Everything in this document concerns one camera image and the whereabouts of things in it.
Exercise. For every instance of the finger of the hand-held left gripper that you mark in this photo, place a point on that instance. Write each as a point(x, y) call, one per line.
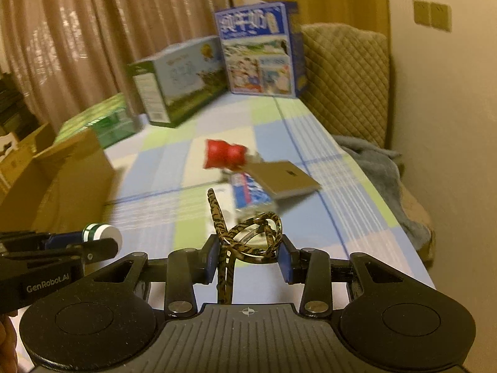
point(62, 240)
point(97, 250)

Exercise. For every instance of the blue milk carton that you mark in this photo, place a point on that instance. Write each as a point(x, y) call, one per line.
point(256, 54)

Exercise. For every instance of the small green-capped white bottle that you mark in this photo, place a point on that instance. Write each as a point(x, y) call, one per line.
point(101, 233)

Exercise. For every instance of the cardboard box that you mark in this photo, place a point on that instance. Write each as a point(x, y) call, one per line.
point(73, 175)

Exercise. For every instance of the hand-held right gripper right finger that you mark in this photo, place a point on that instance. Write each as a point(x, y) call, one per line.
point(285, 261)

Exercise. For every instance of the green and white carton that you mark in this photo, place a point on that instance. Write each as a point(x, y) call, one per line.
point(182, 81)

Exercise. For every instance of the beige quilted chair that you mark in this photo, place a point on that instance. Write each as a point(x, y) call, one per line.
point(349, 81)

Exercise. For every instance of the pack of green tissue boxes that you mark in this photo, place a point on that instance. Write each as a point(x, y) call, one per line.
point(101, 118)

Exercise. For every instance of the wall switch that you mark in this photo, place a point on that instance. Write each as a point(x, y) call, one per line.
point(441, 16)
point(421, 11)

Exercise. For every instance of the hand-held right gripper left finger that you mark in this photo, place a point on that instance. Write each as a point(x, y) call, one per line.
point(211, 257)

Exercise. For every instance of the grey blanket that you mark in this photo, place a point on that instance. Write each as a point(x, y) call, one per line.
point(388, 178)

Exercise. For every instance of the red animal figurine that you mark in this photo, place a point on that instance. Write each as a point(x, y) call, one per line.
point(225, 154)

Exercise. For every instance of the white bottle with blue label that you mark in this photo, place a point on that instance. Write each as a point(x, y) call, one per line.
point(250, 192)

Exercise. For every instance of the stacked cardboard boxes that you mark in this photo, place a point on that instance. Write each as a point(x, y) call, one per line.
point(23, 151)

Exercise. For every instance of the brown patterned curtain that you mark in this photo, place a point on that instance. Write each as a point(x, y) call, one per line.
point(97, 19)

